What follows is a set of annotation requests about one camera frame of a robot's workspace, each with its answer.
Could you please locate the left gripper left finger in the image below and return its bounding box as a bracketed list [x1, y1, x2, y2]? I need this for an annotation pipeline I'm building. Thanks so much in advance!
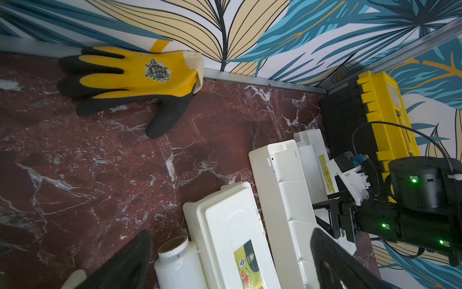
[77, 230, 153, 289]

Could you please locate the yellow black toolbox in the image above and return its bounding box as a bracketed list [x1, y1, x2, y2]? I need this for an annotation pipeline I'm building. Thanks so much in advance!
[319, 70, 423, 203]

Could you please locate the yellow black work glove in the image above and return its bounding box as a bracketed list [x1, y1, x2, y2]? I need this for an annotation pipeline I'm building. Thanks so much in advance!
[57, 46, 204, 138]

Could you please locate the white wrap dispenser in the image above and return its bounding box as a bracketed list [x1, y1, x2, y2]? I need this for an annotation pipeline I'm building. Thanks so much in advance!
[182, 181, 282, 289]
[249, 129, 343, 289]
[60, 269, 87, 289]

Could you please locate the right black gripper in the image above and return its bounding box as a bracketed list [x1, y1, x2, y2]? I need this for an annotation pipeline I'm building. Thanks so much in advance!
[312, 191, 462, 267]

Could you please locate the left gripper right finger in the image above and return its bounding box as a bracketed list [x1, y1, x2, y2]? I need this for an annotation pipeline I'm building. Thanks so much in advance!
[310, 228, 388, 289]

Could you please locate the short middle plastic wrap roll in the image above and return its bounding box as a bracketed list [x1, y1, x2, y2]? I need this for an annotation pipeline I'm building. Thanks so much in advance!
[155, 235, 208, 289]

